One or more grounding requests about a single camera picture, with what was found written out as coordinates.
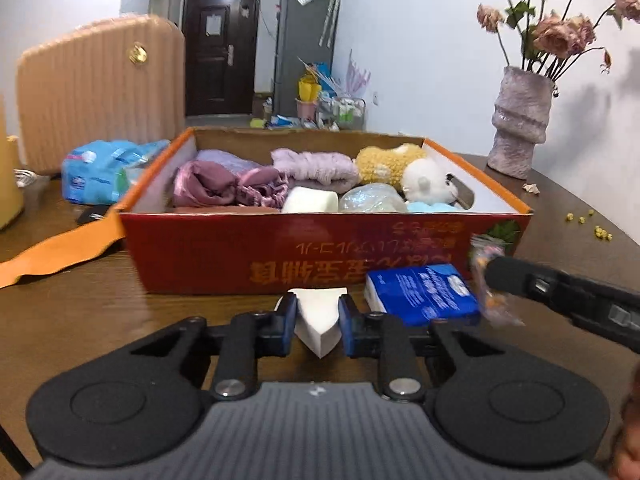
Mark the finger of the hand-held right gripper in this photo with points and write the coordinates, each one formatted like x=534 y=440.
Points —
x=560 y=290

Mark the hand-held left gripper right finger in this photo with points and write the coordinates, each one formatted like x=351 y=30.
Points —
x=347 y=327

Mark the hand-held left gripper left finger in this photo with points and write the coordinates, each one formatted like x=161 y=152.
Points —
x=291 y=325

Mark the white wedge sponge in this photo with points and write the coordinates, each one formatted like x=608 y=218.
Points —
x=320 y=317

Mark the colourful clear plastic wrapper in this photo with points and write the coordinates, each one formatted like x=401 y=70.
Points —
x=492 y=305

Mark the red and orange cardboard box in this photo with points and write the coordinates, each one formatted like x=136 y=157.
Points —
x=300 y=250

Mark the light blue soft item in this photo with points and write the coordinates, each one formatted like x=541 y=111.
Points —
x=430 y=207

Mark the person's right hand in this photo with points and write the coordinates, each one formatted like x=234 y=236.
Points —
x=629 y=435

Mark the scattered yellow petal bits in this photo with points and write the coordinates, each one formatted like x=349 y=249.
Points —
x=601 y=233

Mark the blue pocket tissue pack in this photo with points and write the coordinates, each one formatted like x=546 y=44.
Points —
x=422 y=295

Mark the white foam roll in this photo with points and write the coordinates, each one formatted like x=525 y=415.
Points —
x=310 y=201

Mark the clear plastic bag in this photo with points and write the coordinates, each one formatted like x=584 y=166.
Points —
x=372 y=199

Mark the purple satin cloth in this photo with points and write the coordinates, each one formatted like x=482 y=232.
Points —
x=215 y=185

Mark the lilac knit cloth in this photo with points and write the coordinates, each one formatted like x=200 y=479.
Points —
x=320 y=167

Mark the yellow plush toy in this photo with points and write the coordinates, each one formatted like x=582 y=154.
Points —
x=382 y=165

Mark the white plush toy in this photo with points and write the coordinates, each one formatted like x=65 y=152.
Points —
x=427 y=180

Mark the textured lilac vase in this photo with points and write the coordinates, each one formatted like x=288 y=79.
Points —
x=520 y=120

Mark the green plastic item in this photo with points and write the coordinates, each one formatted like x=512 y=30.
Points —
x=256 y=123

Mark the pink plastic pot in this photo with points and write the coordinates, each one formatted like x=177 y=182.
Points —
x=306 y=110

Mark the small black device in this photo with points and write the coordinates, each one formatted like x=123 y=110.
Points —
x=95 y=215

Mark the blue plastic tissue package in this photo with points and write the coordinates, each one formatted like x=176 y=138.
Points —
x=100 y=172

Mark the orange cardboard strip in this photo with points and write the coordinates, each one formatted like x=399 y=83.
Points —
x=55 y=255

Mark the dried pink flowers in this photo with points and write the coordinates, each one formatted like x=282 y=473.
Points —
x=555 y=35

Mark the grey refrigerator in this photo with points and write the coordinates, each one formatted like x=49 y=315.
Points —
x=300 y=60

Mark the dark brown door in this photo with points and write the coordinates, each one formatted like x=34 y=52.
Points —
x=220 y=60

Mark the pink ribbed suitcase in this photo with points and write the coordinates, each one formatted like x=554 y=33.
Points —
x=95 y=95

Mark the folded umbrella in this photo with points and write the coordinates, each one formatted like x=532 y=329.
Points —
x=330 y=15

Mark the yellow container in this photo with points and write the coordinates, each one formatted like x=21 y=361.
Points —
x=10 y=170

